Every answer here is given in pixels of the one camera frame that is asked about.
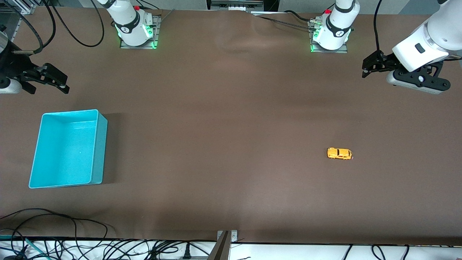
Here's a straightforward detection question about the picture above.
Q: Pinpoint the black braided cable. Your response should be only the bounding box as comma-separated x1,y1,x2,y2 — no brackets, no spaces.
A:
252,14,313,31

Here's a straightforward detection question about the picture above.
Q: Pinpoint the thin black looped cable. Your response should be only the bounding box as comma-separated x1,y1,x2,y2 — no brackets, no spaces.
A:
54,0,105,47

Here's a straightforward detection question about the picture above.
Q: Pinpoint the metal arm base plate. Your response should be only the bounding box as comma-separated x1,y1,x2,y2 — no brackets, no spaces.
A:
120,14,161,49
310,18,349,54

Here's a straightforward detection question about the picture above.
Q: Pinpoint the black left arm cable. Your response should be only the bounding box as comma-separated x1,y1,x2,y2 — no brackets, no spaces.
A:
373,0,383,53

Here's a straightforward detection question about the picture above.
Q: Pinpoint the tangled black cable bundle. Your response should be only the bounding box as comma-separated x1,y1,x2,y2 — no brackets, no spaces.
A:
0,231,217,260

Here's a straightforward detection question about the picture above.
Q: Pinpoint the teal cable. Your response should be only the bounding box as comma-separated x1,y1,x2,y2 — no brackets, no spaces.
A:
0,235,49,260

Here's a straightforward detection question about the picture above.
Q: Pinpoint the thick black gripper cable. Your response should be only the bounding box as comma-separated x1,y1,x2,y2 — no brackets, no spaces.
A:
0,0,56,55

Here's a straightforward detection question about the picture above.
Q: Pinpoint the dark aluminium beam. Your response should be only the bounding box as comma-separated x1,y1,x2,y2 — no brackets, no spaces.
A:
208,231,231,260

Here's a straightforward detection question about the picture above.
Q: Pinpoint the turquoise plastic bin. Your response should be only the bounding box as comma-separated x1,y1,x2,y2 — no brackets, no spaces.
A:
29,109,108,189

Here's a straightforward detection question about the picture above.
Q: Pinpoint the yellow beetle toy car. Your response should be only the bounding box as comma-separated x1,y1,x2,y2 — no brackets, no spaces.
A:
327,147,353,160

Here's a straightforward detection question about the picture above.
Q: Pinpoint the long black cable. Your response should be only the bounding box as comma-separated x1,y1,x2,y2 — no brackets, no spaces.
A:
0,208,80,253
0,213,109,241

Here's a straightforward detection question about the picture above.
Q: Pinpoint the grey power strip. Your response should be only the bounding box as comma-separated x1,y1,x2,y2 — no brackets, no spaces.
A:
210,0,264,11

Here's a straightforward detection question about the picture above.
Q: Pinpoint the black curved cable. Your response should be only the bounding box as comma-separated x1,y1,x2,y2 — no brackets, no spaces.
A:
284,10,317,23

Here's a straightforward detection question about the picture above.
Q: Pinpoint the silver aluminium frame profile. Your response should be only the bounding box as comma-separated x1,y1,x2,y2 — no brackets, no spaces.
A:
0,0,36,16

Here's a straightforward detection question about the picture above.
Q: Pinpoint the metal mounting bracket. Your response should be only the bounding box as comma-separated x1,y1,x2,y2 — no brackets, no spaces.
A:
217,230,238,242

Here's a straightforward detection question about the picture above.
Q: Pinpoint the brown table cover sheet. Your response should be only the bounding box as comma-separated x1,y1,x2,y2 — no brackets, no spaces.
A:
0,5,462,246

